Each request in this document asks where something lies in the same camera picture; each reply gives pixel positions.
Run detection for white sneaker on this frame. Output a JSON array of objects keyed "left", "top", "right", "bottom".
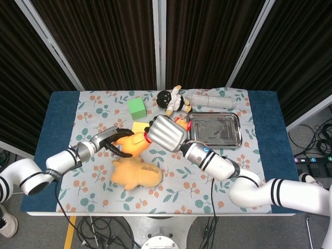
[
  {"left": 299, "top": 173, "right": 324, "bottom": 188},
  {"left": 0, "top": 204, "right": 19, "bottom": 239}
]

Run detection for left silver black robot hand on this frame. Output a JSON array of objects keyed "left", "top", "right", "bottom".
[{"left": 89, "top": 126, "right": 135, "bottom": 158}]

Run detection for blue felt table mat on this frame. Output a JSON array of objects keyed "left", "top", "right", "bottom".
[{"left": 20, "top": 90, "right": 305, "bottom": 215}]

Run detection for yellow floor tape strip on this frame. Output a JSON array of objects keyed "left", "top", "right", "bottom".
[{"left": 63, "top": 216, "right": 77, "bottom": 249}]

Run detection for black floor cable bundle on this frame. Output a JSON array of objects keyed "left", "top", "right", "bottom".
[
  {"left": 77, "top": 216, "right": 142, "bottom": 249},
  {"left": 287, "top": 123, "right": 332, "bottom": 158}
]

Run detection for orange rubber chicken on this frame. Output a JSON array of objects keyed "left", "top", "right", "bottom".
[{"left": 114, "top": 117, "right": 192, "bottom": 158}]

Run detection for yellow foam cube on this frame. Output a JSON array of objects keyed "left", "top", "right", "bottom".
[{"left": 131, "top": 121, "right": 151, "bottom": 134}]

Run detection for black power strip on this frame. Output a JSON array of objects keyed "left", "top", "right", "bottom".
[{"left": 294, "top": 155, "right": 332, "bottom": 167}]

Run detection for rectangular stainless steel tray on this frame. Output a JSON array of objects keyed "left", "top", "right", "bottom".
[{"left": 186, "top": 112, "right": 243, "bottom": 149}]

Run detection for floral printed tablecloth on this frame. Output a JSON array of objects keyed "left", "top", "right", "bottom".
[{"left": 56, "top": 88, "right": 273, "bottom": 215}]

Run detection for yellow plush dinosaur toy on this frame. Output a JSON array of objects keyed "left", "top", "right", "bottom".
[{"left": 110, "top": 157, "right": 164, "bottom": 191}]

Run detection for black-haired doll in white shirt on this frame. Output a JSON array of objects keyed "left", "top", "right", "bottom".
[{"left": 156, "top": 85, "right": 193, "bottom": 118}]

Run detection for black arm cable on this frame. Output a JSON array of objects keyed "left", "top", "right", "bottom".
[
  {"left": 210, "top": 178, "right": 219, "bottom": 216},
  {"left": 54, "top": 178, "right": 78, "bottom": 236}
]

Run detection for aluminium partition post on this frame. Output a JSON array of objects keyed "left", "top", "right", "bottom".
[
  {"left": 14, "top": 0, "right": 87, "bottom": 91},
  {"left": 225, "top": 0, "right": 276, "bottom": 88},
  {"left": 152, "top": 0, "right": 167, "bottom": 90}
]

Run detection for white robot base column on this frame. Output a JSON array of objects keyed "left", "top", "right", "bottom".
[{"left": 121, "top": 215, "right": 198, "bottom": 249}]

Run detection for dark pleated partition panel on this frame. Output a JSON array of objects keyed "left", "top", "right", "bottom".
[
  {"left": 165, "top": 0, "right": 266, "bottom": 89},
  {"left": 0, "top": 0, "right": 76, "bottom": 156},
  {"left": 232, "top": 0, "right": 332, "bottom": 126},
  {"left": 30, "top": 0, "right": 158, "bottom": 91}
]

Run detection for clear plastic bottle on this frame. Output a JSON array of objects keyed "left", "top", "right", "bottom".
[{"left": 184, "top": 93, "right": 238, "bottom": 109}]

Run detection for aluminium partition base rail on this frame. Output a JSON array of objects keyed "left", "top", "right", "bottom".
[{"left": 285, "top": 93, "right": 332, "bottom": 132}]

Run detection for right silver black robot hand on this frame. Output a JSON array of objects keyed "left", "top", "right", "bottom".
[{"left": 144, "top": 115, "right": 189, "bottom": 153}]

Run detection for green foam cube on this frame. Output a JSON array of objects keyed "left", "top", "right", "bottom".
[{"left": 128, "top": 98, "right": 148, "bottom": 121}]

